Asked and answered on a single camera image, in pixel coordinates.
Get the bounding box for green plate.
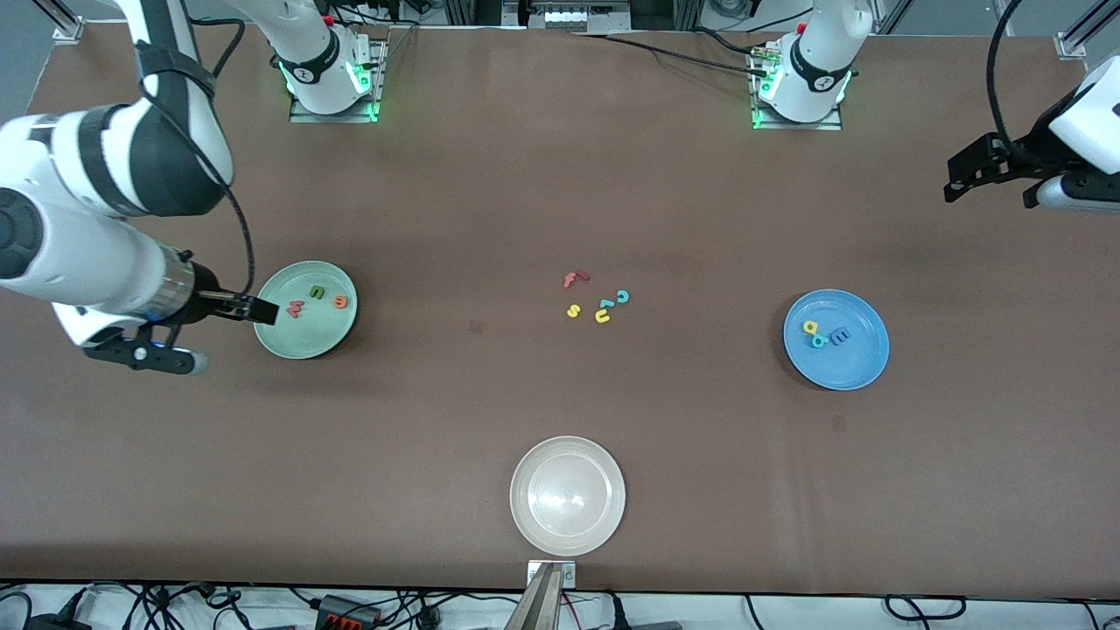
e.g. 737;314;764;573
252;260;357;361

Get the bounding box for brown table cover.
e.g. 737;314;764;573
0;19;1120;596

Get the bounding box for blue plate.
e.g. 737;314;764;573
782;289;891;391

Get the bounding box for black power strip red switches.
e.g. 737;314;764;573
313;593;383;630

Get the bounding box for white plate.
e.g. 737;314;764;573
509;436;627;557

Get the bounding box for grey electrical box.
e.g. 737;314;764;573
503;0;631;34

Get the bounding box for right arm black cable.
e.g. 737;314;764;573
136;16;257;300

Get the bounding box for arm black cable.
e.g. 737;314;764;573
136;16;257;300
986;0;1030;158

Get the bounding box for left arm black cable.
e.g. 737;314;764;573
986;0;1030;158

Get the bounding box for aluminium frame post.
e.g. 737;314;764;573
1059;0;1120;60
35;0;86;45

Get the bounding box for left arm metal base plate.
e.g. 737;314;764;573
750;44;844;132

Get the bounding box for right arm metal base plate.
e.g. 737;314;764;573
289;37;388;124

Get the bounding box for black cable on table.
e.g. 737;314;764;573
573;31;775;75

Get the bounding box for aluminium camera mount bar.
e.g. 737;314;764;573
503;560;578;630

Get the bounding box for black looped floor cable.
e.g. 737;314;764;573
882;595;969;623

